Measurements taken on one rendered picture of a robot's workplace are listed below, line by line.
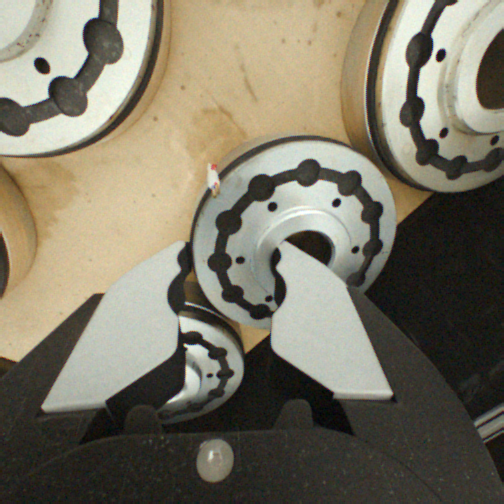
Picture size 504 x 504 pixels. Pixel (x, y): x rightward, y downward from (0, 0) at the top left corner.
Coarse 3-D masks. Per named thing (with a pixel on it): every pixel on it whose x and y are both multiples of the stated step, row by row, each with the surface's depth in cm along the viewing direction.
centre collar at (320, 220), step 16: (304, 208) 11; (320, 208) 11; (272, 224) 11; (288, 224) 11; (304, 224) 11; (320, 224) 11; (336, 224) 11; (256, 240) 11; (272, 240) 11; (336, 240) 11; (256, 256) 11; (272, 256) 11; (336, 256) 12; (256, 272) 11; (272, 272) 12; (336, 272) 12; (272, 288) 12
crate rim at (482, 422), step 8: (488, 392) 9; (496, 392) 9; (472, 400) 9; (480, 400) 9; (488, 400) 9; (496, 400) 9; (472, 408) 9; (480, 408) 9; (488, 408) 9; (496, 408) 9; (472, 416) 9; (480, 416) 9; (488, 416) 9; (496, 416) 9; (480, 424) 9; (488, 424) 9; (480, 432) 9
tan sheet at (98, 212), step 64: (192, 0) 9; (256, 0) 10; (320, 0) 10; (192, 64) 10; (256, 64) 11; (320, 64) 11; (128, 128) 11; (192, 128) 12; (256, 128) 12; (320, 128) 12; (64, 192) 12; (128, 192) 12; (192, 192) 13; (64, 256) 13; (128, 256) 14; (0, 320) 15
